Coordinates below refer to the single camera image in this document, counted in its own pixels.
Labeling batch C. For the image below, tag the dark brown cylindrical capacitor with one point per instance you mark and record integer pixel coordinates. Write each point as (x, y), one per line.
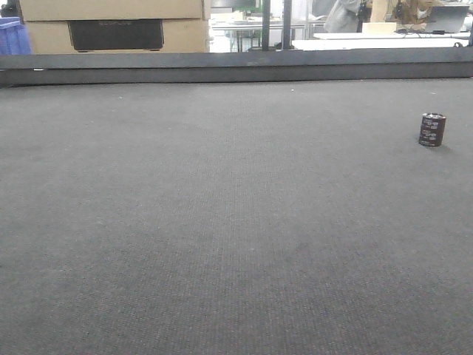
(432, 129)

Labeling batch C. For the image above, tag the person in grey jacket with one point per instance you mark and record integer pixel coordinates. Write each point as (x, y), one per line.
(343, 17)

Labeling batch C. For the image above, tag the small cardboard box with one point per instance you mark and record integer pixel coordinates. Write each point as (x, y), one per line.
(379, 28)

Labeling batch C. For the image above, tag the white background table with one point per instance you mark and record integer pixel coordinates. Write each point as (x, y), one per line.
(355, 41)

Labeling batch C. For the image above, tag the large cardboard box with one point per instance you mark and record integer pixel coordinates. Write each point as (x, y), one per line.
(67, 27)

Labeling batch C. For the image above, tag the person in brown top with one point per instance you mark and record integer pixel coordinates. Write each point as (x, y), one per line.
(413, 14)

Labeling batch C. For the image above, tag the open grey laptop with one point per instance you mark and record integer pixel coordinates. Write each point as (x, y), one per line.
(445, 19)

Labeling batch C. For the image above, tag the black vertical post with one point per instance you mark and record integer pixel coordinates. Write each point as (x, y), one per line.
(265, 25)

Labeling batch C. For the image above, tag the black table edge rail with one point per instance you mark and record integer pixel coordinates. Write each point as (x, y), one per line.
(256, 66)

